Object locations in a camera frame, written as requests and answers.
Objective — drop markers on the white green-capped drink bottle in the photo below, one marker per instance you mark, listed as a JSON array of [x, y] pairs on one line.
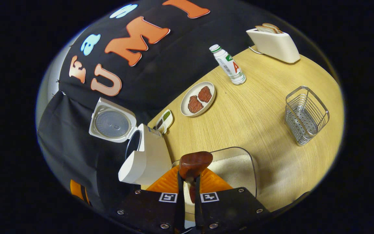
[[229, 65]]

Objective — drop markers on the clear plastic rice container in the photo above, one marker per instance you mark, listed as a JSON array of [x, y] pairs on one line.
[[253, 169]]

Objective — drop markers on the wooden spoon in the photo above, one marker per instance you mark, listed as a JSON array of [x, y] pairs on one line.
[[195, 164]]

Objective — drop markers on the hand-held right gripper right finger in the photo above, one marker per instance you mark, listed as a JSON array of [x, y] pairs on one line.
[[197, 214]]

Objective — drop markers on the toasted bread slice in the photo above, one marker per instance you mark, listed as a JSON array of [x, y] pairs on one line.
[[273, 26], [265, 29]]

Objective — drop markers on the white rice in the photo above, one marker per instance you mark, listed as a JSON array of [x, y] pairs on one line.
[[235, 172]]

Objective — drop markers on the red meat piece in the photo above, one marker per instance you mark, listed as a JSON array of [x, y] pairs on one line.
[[195, 104], [205, 94]]

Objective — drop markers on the cream toaster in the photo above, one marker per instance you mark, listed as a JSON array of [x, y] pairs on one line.
[[276, 45]]

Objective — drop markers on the round white plate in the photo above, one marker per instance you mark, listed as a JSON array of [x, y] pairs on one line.
[[187, 109]]

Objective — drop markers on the white divided condiment dish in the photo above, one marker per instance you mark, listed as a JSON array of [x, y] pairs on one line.
[[165, 121]]

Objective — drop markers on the black backdrop cloth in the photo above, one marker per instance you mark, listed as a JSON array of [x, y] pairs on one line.
[[174, 65]]

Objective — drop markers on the white rice cooker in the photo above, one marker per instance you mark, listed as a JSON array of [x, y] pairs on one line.
[[151, 159]]

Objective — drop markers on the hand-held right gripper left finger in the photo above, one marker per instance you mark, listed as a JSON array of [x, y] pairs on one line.
[[180, 214]]

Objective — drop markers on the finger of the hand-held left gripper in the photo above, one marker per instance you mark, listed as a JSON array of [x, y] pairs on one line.
[[80, 190]]

